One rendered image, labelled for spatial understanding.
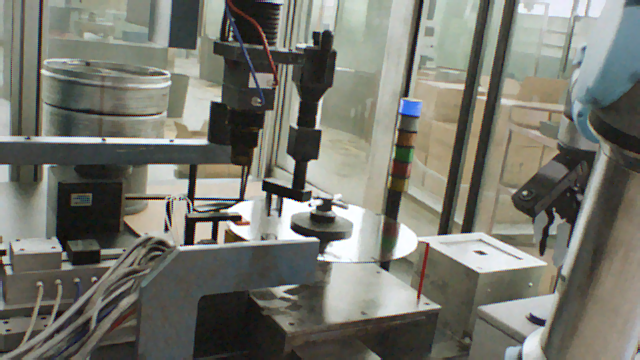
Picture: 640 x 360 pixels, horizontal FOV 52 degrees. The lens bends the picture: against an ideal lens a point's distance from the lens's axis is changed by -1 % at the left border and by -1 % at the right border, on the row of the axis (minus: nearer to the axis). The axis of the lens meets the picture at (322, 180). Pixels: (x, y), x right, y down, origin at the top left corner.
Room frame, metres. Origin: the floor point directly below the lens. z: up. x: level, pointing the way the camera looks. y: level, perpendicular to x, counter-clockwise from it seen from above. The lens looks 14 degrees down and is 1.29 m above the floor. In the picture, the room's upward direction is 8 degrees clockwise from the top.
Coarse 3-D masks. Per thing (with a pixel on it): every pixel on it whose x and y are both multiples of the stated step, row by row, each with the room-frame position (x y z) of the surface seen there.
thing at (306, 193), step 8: (296, 168) 1.02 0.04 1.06; (304, 168) 1.02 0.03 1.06; (296, 176) 1.02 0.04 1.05; (304, 176) 1.02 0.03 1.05; (264, 184) 1.05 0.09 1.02; (272, 184) 1.04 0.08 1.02; (280, 184) 1.04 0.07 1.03; (288, 184) 1.04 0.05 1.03; (296, 184) 1.02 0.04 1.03; (304, 184) 1.02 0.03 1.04; (272, 192) 1.04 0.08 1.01; (280, 192) 1.03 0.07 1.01; (288, 192) 1.02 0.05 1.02; (296, 192) 1.01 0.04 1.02; (304, 192) 1.01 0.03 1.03; (312, 192) 1.03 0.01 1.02; (280, 200) 1.05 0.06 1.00; (296, 200) 1.01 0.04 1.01; (304, 200) 1.01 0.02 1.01; (264, 208) 1.06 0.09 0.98; (280, 208) 1.05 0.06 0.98; (280, 216) 1.05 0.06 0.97
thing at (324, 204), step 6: (312, 198) 1.10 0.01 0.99; (318, 198) 1.08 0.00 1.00; (324, 198) 1.08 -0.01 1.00; (330, 198) 1.08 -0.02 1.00; (336, 198) 1.11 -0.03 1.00; (312, 204) 1.05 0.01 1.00; (318, 204) 1.06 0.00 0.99; (324, 204) 1.08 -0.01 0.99; (330, 204) 1.08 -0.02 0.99; (336, 204) 1.07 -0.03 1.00; (342, 204) 1.07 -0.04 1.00; (318, 210) 1.08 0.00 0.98; (324, 210) 1.08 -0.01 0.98; (330, 210) 1.08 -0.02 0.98
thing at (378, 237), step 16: (240, 208) 1.13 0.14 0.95; (256, 208) 1.14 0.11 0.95; (288, 208) 1.17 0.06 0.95; (304, 208) 1.18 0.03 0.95; (336, 208) 1.21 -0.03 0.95; (352, 208) 1.23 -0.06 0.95; (256, 224) 1.05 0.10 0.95; (272, 224) 1.06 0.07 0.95; (288, 224) 1.07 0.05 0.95; (368, 224) 1.13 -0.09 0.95; (384, 224) 1.15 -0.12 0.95; (400, 224) 1.16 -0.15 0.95; (256, 240) 0.97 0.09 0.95; (272, 240) 0.98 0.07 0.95; (320, 240) 1.01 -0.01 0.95; (336, 240) 1.02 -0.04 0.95; (352, 240) 1.03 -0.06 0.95; (368, 240) 1.04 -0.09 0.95; (384, 240) 1.06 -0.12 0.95; (400, 240) 1.07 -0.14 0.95; (416, 240) 1.08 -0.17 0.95; (320, 256) 0.94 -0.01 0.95; (336, 256) 0.95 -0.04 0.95; (352, 256) 0.96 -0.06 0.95; (368, 256) 0.97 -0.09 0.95; (384, 256) 0.98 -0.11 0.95; (400, 256) 0.99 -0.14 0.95
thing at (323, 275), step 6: (324, 258) 1.06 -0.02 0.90; (318, 264) 1.06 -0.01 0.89; (324, 264) 1.06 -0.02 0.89; (330, 264) 1.07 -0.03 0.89; (318, 270) 1.06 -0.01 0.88; (324, 270) 1.06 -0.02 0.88; (330, 270) 1.07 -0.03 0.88; (318, 276) 1.06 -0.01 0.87; (324, 276) 1.06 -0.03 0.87; (330, 276) 1.08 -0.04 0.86; (318, 282) 1.06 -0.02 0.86; (324, 282) 1.07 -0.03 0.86; (330, 282) 1.08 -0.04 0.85
